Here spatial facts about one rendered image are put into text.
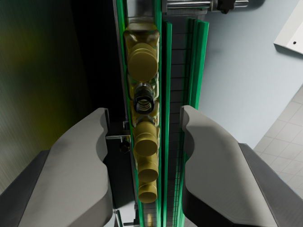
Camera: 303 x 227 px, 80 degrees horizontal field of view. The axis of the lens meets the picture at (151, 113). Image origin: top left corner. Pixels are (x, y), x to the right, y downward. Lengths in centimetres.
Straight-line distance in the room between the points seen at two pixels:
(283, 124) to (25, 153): 207
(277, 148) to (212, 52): 179
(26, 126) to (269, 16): 69
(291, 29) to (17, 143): 71
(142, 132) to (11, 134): 15
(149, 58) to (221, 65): 51
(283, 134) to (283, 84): 141
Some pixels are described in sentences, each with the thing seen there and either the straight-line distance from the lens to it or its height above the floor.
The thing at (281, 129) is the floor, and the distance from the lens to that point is 216.
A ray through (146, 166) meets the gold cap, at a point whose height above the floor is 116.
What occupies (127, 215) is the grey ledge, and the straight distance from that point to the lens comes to 96.
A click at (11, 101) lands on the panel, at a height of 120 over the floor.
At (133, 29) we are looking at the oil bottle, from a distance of 29.
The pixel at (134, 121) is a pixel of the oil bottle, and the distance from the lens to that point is 32.
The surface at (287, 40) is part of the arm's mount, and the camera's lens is 71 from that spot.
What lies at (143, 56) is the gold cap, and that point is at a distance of 20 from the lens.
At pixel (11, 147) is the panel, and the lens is 21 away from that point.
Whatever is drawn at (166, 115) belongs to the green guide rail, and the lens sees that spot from 47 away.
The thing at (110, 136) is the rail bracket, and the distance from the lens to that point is 52.
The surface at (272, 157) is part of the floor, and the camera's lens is 239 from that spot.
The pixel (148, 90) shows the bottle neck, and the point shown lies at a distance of 26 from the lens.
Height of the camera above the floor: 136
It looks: 59 degrees down
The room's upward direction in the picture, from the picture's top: 174 degrees clockwise
